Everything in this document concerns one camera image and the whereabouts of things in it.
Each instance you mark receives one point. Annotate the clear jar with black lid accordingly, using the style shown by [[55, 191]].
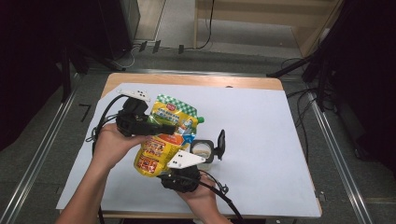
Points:
[[202, 149]]

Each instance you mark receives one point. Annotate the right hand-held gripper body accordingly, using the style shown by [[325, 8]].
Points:
[[183, 160]]

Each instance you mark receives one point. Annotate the person's right hand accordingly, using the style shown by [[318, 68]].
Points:
[[204, 199]]

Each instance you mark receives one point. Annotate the black metal stand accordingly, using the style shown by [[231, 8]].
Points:
[[66, 77], [289, 67]]

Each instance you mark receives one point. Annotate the person's left hand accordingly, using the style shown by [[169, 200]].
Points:
[[109, 146]]

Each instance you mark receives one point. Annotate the light wooden furniture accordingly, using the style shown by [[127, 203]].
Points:
[[249, 12]]

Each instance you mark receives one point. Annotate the small grey table clip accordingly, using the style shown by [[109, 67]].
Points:
[[322, 197]]

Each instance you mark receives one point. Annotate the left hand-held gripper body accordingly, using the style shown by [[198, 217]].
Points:
[[134, 121]]

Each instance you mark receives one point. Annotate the metal floor rail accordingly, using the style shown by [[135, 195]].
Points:
[[186, 72], [46, 146], [333, 146]]

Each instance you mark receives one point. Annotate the black curtain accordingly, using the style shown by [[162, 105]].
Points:
[[25, 62], [367, 77]]

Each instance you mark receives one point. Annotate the dark cabinet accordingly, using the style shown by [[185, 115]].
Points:
[[113, 25]]

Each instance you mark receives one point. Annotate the yellow spouted pouch green cap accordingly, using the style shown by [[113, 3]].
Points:
[[155, 152]]

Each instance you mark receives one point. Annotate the white paper sheet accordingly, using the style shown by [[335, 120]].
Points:
[[264, 140]]

